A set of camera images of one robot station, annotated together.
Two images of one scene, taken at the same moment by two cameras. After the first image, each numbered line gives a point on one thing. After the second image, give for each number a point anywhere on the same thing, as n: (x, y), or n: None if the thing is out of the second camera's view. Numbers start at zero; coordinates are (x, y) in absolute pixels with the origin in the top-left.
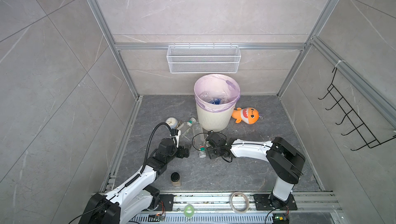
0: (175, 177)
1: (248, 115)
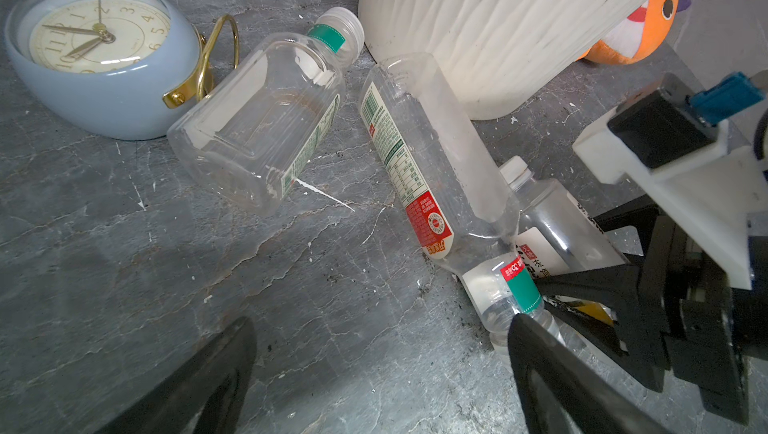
0: None
1: (642, 33)
